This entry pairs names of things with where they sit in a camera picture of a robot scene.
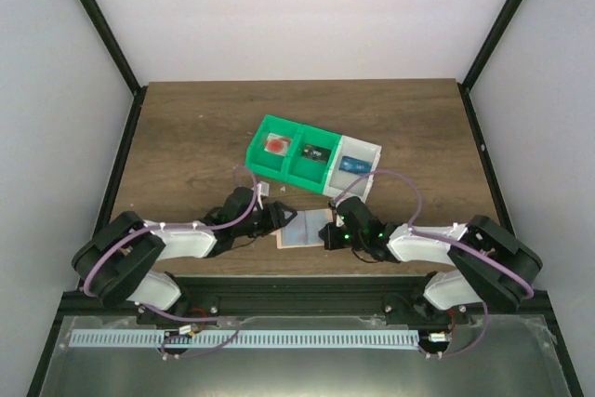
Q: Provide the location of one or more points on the light blue slotted cable duct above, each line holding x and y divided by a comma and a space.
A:
247, 339

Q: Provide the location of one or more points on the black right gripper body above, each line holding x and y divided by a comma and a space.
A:
357, 242

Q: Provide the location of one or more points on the beige leather card holder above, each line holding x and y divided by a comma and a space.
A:
303, 229

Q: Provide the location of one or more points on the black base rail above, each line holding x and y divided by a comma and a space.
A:
387, 297

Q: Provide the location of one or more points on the blue VIP credit card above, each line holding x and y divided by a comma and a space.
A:
354, 166

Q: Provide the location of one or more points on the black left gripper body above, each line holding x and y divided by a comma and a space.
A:
257, 229

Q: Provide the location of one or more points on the black right frame post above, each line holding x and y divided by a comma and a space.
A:
490, 43

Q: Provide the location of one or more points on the middle green plastic bin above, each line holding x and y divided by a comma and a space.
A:
305, 173

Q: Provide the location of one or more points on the metal sheet front plate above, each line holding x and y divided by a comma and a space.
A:
494, 356

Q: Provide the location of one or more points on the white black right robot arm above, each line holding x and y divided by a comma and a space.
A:
487, 264

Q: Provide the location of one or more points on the left green plastic bin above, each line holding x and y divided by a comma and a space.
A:
267, 164

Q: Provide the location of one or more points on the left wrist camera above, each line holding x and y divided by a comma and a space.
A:
262, 190

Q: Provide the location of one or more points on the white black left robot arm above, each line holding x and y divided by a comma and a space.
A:
116, 265

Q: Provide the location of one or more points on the black left frame post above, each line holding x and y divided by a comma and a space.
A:
108, 39

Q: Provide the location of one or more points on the black frame post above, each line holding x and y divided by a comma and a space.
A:
490, 43
108, 39

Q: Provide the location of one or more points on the white red card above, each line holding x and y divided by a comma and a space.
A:
278, 145

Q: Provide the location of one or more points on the white plastic bin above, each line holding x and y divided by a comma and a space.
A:
338, 181

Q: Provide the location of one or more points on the black VIP credit card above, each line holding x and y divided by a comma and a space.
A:
316, 153

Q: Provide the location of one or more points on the green plastic bin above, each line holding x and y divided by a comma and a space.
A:
305, 173
267, 164

